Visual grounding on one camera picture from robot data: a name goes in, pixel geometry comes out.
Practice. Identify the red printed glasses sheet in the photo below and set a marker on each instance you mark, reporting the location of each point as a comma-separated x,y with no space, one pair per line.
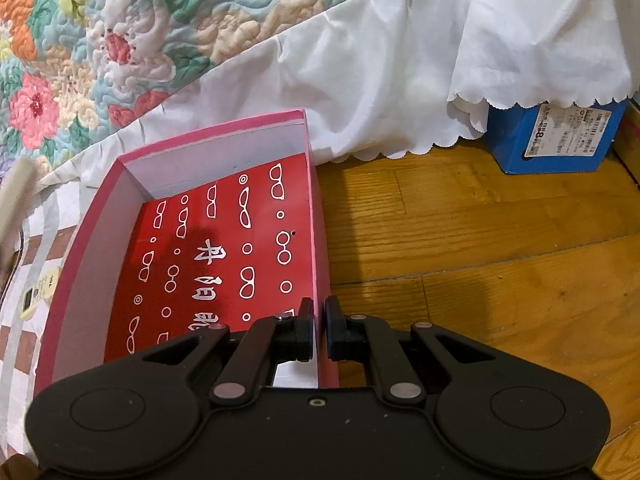
220,240

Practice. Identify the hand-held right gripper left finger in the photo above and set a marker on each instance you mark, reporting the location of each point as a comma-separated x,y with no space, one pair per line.
303,334

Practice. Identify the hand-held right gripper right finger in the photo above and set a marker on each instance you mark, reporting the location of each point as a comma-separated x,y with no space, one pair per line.
334,334

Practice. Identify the beige remote control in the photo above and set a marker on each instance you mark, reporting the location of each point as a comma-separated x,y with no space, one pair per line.
39,290

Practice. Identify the floral quilt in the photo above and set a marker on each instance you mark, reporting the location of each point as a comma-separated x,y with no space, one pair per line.
150,25

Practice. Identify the blurred beige object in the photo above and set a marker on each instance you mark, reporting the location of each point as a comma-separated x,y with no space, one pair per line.
17,185

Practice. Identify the pink cardboard box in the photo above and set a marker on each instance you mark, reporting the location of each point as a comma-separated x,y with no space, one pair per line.
90,240

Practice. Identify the blue box with label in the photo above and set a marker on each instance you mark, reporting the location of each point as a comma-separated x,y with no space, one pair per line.
515,140

